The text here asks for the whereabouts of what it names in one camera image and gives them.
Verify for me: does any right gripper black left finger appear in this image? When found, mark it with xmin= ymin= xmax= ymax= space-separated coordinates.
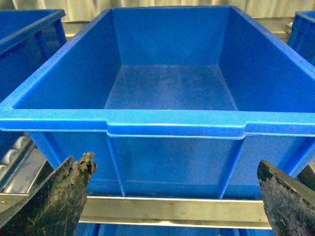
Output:
xmin=0 ymin=152 xmax=96 ymax=236

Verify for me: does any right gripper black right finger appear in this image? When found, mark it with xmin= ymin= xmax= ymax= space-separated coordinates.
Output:
xmin=257 ymin=160 xmax=315 ymax=236

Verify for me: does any blue lower shelf bin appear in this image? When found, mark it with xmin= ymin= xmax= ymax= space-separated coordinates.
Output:
xmin=74 ymin=223 xmax=274 ymax=236

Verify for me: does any white roller conveyor strip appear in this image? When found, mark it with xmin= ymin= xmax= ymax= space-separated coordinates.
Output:
xmin=0 ymin=133 xmax=31 ymax=180

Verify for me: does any blue middle plastic bin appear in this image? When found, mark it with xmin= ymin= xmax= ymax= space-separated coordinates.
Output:
xmin=0 ymin=6 xmax=315 ymax=199

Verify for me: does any blue target plastic bin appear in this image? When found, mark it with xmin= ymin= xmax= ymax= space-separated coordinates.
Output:
xmin=287 ymin=11 xmax=315 ymax=65

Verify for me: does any blue source plastic bin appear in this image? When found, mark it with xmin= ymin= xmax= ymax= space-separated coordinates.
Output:
xmin=0 ymin=9 xmax=67 ymax=158

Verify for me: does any metal front rack rail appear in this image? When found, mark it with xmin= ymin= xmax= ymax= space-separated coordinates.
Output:
xmin=79 ymin=196 xmax=271 ymax=230

